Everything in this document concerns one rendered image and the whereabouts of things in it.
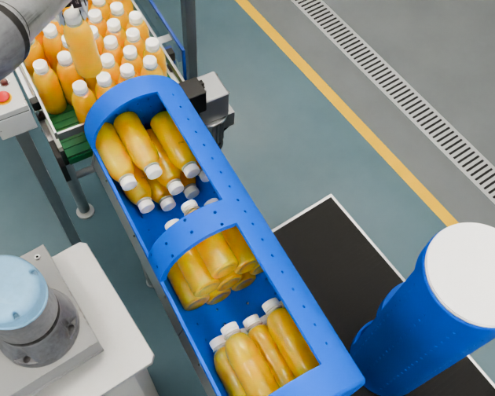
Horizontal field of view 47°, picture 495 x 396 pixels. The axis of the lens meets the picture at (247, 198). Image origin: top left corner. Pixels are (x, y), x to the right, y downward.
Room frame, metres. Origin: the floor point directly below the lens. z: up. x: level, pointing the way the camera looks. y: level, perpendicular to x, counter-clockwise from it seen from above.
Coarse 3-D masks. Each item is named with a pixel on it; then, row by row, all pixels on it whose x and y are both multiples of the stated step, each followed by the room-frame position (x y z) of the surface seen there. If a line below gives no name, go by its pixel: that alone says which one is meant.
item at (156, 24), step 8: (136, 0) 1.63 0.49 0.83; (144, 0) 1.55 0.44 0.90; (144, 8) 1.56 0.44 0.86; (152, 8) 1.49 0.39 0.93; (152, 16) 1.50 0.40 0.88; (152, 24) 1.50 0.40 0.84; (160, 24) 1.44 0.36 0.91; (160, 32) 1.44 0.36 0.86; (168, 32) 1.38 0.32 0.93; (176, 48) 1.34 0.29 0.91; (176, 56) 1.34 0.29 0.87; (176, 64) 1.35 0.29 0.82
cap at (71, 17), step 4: (72, 8) 0.99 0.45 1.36; (64, 12) 0.98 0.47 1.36; (68, 12) 0.98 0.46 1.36; (72, 12) 0.98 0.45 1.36; (76, 12) 0.98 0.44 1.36; (64, 16) 0.96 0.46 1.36; (68, 16) 0.97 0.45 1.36; (72, 16) 0.97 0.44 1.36; (76, 16) 0.97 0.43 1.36; (80, 16) 0.98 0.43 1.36; (68, 20) 0.96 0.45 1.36; (72, 20) 0.96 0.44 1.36; (76, 20) 0.96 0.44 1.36; (80, 20) 0.97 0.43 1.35; (72, 24) 0.96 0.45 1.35
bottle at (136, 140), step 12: (120, 120) 0.85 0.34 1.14; (132, 120) 0.85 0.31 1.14; (120, 132) 0.82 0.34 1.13; (132, 132) 0.81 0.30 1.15; (144, 132) 0.82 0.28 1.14; (132, 144) 0.78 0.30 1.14; (144, 144) 0.78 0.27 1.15; (132, 156) 0.75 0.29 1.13; (144, 156) 0.75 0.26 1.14; (156, 156) 0.76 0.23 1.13; (144, 168) 0.73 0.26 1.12
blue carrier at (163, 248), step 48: (144, 96) 0.87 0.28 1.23; (192, 144) 0.75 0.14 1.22; (240, 192) 0.65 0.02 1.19; (144, 240) 0.57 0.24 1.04; (192, 240) 0.50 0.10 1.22; (288, 288) 0.42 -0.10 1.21; (192, 336) 0.35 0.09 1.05; (336, 336) 0.35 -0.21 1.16; (288, 384) 0.23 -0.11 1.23; (336, 384) 0.24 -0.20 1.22
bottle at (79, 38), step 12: (84, 24) 0.98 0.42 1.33; (72, 36) 0.95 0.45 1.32; (84, 36) 0.96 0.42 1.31; (72, 48) 0.94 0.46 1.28; (84, 48) 0.95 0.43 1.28; (96, 48) 0.98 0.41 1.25; (84, 60) 0.95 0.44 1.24; (96, 60) 0.96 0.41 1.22; (84, 72) 0.95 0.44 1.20; (96, 72) 0.96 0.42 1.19
